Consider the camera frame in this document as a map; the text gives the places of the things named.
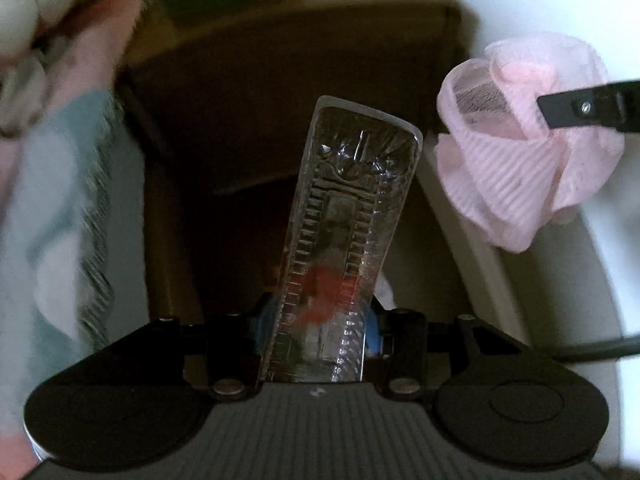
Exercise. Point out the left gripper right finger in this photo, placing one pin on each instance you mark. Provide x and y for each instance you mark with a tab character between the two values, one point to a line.
375	333

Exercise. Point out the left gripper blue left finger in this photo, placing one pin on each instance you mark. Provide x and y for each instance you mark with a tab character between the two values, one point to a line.
265	324

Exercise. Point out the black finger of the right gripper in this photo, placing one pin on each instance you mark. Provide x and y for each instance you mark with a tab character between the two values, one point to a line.
614	106

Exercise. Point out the pink foam fruit net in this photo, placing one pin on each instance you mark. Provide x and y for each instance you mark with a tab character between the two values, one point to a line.
501	166

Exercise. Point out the clear plastic blister tray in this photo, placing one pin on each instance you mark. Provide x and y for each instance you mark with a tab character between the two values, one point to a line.
353	181

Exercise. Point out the dark wooden nightstand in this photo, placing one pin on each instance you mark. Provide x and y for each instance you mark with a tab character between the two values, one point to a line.
221	113

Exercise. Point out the patterned bed sheet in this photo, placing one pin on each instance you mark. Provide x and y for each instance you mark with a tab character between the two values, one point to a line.
58	121

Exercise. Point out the pink plush toy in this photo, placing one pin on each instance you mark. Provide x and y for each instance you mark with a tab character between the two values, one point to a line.
23	20

